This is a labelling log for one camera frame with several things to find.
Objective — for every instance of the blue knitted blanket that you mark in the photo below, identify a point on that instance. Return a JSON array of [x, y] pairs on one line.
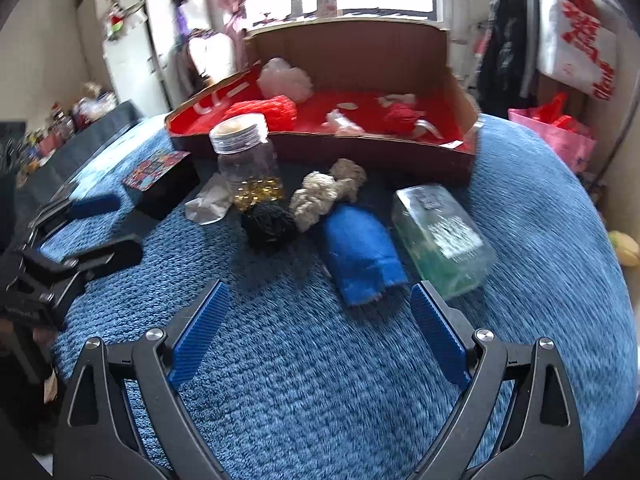
[[310, 385]]

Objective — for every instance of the white bag with red print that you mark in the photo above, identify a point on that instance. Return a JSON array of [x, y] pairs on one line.
[[555, 45]]

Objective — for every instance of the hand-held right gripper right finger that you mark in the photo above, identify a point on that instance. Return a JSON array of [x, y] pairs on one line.
[[440, 335]]

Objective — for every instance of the white wardrobe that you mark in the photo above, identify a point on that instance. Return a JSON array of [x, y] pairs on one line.
[[135, 75]]

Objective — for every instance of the table with dark cloth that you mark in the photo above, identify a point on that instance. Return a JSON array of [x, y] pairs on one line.
[[100, 130]]

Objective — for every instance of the black box with colourful lid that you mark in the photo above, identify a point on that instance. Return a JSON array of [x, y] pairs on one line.
[[155, 170]]

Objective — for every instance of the crumpled white tissue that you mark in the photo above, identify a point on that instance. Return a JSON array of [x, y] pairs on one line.
[[210, 205]]

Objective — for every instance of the yellow green plush toy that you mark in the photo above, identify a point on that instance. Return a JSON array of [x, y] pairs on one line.
[[625, 250]]

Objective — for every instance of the purple hanging ornament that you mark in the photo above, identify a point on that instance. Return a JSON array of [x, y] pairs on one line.
[[181, 15]]

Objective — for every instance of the hanging plush toy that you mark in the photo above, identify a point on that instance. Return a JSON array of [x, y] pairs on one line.
[[117, 22]]

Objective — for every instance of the beige fuzzy plush toy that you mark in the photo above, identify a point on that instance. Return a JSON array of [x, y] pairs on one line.
[[315, 195]]

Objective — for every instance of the black scrunchie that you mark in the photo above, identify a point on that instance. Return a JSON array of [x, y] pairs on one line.
[[267, 225]]

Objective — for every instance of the cluster of small bottles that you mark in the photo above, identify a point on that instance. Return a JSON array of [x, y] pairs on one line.
[[60, 125]]

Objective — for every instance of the clear green plastic bottle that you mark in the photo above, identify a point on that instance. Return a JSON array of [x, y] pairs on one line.
[[440, 240]]

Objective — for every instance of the red plastic bag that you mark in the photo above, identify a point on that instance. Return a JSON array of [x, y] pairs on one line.
[[555, 110]]

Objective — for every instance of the blue fleece cloth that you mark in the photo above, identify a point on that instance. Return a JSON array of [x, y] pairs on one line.
[[357, 255]]

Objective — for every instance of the clear jar with silver lid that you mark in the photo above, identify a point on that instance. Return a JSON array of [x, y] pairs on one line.
[[245, 160]]

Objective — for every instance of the brown cardboard box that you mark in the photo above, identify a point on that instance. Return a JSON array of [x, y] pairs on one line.
[[350, 55]]

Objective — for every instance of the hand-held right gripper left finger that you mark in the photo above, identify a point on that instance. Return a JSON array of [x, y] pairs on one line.
[[200, 335]]

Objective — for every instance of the black hanging jacket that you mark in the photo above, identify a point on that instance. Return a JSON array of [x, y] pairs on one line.
[[505, 60]]

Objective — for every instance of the pink plastic bag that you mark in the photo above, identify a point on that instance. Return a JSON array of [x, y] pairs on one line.
[[575, 150]]

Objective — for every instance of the white mesh bath pouf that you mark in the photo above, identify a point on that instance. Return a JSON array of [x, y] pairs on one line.
[[285, 77]]

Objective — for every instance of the pink card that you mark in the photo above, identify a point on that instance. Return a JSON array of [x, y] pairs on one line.
[[327, 2]]

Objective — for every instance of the red foam net sleeve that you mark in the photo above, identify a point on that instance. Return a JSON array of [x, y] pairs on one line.
[[270, 110]]

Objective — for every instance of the red yarn scrunchie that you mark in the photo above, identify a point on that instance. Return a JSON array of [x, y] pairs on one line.
[[400, 115]]

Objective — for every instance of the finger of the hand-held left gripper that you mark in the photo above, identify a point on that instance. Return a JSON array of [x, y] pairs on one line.
[[95, 205], [115, 255]]

